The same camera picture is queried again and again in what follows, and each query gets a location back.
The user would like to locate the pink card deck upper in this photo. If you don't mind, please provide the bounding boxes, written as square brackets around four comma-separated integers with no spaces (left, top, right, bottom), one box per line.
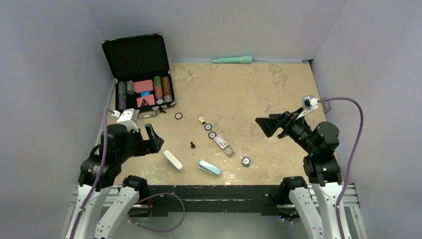
[134,79,154,93]

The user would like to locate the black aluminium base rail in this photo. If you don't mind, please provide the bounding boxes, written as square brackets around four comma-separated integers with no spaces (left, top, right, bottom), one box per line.
[67,184,360,219]

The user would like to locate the light blue stapler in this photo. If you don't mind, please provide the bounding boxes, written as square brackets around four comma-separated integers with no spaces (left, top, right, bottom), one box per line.
[198,159,221,177]

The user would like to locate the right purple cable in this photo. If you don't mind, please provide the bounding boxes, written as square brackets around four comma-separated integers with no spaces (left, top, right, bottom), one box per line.
[317,96,365,239]

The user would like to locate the pink card deck lower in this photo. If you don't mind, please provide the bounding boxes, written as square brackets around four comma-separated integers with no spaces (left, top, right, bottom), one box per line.
[136,95,156,108]

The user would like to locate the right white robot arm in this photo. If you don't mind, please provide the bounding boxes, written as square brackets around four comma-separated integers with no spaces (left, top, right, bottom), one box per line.
[255,109,351,239]

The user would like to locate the poker chip stack on table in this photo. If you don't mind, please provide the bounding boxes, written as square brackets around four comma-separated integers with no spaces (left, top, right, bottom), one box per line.
[241,157,251,167]

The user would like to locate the mint green marker pen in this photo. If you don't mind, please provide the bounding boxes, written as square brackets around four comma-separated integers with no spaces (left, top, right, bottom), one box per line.
[212,56,253,64]

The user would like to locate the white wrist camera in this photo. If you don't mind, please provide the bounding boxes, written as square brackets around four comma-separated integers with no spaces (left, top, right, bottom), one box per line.
[297,95,318,119]
[116,109,139,132]

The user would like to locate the lower poker chip in row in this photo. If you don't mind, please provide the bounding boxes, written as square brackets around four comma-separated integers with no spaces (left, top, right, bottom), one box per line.
[208,131,216,139]

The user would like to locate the upper poker chip in row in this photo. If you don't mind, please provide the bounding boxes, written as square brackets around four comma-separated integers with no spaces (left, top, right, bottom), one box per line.
[204,123,213,131]

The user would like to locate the red white card box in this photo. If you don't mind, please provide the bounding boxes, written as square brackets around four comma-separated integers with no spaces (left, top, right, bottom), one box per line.
[213,135,234,157]

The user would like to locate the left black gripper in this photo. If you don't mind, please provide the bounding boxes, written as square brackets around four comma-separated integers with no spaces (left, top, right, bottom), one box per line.
[117,122,163,162]

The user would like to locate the poker chip in row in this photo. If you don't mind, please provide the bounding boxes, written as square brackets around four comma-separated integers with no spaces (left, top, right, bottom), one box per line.
[204,123,213,131]
[208,131,216,139]

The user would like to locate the black poker chip case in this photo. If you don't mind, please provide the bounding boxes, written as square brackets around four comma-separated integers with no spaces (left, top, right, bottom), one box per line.
[102,33,176,112]

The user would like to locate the green chip column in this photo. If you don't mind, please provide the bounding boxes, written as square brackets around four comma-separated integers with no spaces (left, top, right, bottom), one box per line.
[117,82,127,111]

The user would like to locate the orange chip column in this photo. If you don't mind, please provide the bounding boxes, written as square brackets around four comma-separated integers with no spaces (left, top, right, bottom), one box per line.
[153,76,173,105]

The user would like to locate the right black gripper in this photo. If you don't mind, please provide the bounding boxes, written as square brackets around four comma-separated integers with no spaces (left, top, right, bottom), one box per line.
[255,106,317,153]

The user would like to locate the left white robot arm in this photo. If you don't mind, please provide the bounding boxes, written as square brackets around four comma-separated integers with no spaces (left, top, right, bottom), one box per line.
[66,123,164,239]

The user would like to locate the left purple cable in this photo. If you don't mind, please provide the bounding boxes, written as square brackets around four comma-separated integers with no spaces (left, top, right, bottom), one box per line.
[67,109,116,239]

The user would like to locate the pink card deck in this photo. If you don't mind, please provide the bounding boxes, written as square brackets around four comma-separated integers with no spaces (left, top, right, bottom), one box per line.
[136,95,156,108]
[134,79,154,93]

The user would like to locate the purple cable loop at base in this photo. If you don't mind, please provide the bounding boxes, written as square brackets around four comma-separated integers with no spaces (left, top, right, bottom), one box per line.
[127,192,186,233]

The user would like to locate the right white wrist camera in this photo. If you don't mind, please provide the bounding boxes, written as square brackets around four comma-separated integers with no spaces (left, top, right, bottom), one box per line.
[297,95,318,119]

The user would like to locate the small cork piece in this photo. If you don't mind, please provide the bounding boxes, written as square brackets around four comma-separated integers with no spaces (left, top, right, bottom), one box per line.
[198,117,206,125]

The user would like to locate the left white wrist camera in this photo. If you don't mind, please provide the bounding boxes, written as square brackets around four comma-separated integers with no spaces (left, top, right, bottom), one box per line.
[116,109,139,132]

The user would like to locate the white stapler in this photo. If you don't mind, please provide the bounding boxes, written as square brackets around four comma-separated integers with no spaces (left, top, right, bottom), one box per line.
[163,150,184,171]

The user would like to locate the poker chip near case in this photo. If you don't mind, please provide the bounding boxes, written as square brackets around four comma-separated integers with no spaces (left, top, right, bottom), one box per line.
[175,113,183,120]

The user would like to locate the blue dealer chip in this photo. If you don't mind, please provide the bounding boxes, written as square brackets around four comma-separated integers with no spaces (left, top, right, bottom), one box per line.
[141,91,151,97]

